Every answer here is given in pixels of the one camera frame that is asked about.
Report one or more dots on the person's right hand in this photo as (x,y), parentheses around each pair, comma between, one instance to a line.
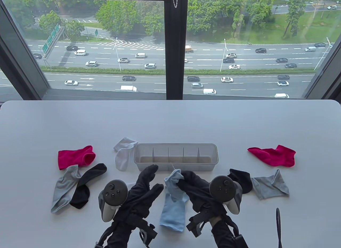
(199,197)

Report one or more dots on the person's left hand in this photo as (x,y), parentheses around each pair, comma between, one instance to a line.
(141,194)

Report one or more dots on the black sock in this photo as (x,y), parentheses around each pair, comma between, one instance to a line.
(241,178)
(80,194)

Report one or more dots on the grey sock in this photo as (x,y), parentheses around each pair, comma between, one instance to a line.
(269,188)
(62,189)

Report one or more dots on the red sock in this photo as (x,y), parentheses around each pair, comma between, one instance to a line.
(74,157)
(274,156)

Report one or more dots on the person's left forearm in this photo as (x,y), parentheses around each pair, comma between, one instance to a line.
(120,237)

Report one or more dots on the person's right forearm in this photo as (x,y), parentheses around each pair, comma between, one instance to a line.
(223,234)

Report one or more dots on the clear plastic divided organizer box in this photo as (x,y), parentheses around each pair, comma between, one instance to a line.
(175,162)

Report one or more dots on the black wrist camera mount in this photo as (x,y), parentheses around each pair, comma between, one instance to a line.
(149,233)
(194,226)

